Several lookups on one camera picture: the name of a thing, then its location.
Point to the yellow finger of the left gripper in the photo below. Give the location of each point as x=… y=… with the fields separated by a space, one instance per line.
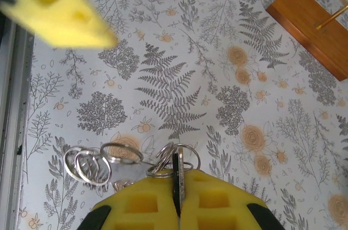
x=54 y=23

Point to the wide aluminium base rail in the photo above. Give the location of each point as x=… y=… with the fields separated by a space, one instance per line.
x=13 y=132

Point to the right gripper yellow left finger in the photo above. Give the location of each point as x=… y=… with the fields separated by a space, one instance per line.
x=166 y=200

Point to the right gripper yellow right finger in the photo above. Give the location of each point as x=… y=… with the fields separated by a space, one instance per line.
x=191 y=213

